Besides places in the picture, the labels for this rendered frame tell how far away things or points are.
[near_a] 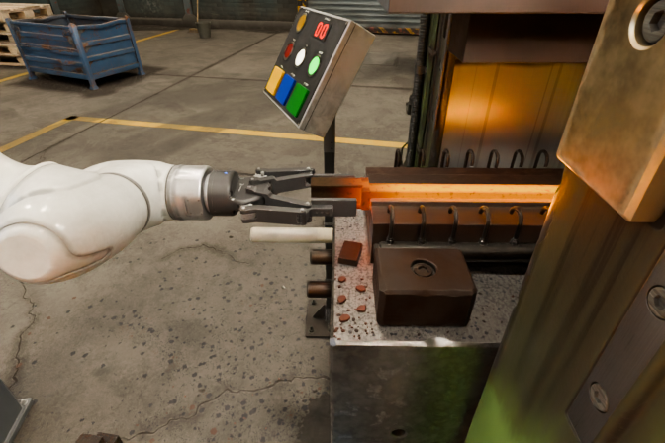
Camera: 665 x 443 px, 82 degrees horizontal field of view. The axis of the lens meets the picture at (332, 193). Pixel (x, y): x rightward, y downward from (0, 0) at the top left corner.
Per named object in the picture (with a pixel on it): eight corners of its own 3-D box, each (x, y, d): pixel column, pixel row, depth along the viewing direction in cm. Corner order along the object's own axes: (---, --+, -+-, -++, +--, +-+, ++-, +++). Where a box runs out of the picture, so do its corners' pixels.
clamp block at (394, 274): (376, 327, 49) (380, 291, 46) (371, 280, 56) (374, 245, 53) (470, 328, 49) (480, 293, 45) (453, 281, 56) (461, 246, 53)
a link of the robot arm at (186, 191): (173, 231, 60) (211, 231, 60) (160, 182, 56) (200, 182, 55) (192, 201, 68) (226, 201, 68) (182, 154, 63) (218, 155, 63)
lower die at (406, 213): (370, 263, 59) (373, 219, 55) (363, 195, 76) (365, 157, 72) (642, 266, 59) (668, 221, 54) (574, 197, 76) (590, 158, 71)
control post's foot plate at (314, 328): (303, 339, 154) (302, 324, 150) (307, 298, 173) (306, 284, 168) (356, 340, 154) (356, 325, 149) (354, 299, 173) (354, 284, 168)
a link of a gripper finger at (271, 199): (248, 183, 60) (243, 187, 59) (313, 198, 57) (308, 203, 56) (251, 204, 62) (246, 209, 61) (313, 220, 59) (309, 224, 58)
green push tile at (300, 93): (294, 117, 96) (307, 90, 94) (285, 108, 102) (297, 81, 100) (300, 120, 97) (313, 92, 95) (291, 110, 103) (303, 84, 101)
